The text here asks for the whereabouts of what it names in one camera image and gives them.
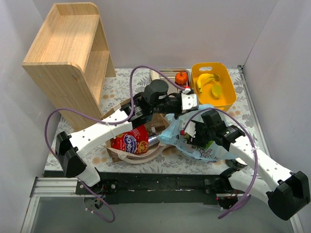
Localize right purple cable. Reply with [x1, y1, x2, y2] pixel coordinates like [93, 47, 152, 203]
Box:
[181, 114, 258, 219]

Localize green vegetables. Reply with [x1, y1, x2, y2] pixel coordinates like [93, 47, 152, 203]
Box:
[206, 141, 214, 150]

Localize blue cartoon plastic bag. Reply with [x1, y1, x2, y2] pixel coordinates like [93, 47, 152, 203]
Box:
[159, 104, 237, 163]

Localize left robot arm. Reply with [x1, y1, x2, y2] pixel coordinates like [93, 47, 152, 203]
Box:
[55, 79, 193, 194]

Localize yellow plastic basket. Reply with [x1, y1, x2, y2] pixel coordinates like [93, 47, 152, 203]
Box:
[190, 62, 237, 112]

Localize brown paper tote bag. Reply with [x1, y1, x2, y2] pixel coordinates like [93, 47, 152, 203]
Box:
[101, 97, 178, 165]

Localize floral table mat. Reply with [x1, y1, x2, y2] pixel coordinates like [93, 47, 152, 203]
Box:
[45, 67, 268, 175]

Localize small silver bottle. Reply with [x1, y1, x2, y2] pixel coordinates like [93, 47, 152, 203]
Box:
[147, 126, 164, 147]

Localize wooden shelf unit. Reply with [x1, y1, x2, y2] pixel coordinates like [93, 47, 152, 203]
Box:
[22, 2, 116, 131]

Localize small orange pumpkin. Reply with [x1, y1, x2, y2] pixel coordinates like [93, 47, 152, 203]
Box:
[174, 71, 189, 85]

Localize yellow bananas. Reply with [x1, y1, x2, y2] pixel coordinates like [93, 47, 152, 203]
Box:
[196, 73, 214, 93]

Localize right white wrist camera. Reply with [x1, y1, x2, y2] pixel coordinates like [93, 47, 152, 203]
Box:
[184, 121, 196, 137]

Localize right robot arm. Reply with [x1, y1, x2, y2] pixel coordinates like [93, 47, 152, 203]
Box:
[180, 108, 311, 220]

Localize red cookie snack packet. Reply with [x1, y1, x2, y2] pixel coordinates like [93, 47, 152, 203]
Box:
[111, 125, 149, 154]

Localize white green leek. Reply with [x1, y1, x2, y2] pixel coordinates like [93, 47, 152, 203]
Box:
[150, 70, 160, 81]

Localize yellow star fruit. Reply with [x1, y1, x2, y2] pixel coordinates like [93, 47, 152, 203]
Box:
[211, 84, 223, 99]

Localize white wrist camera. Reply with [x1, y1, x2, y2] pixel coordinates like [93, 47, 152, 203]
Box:
[181, 93, 200, 113]
[184, 121, 196, 137]

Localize metal tray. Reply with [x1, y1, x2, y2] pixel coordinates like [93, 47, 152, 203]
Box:
[158, 68, 191, 95]

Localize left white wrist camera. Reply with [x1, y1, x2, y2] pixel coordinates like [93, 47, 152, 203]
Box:
[181, 93, 200, 113]

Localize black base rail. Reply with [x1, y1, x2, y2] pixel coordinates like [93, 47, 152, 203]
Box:
[75, 171, 240, 211]

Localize grey tape roll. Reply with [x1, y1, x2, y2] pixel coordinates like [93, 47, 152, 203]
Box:
[225, 158, 247, 169]

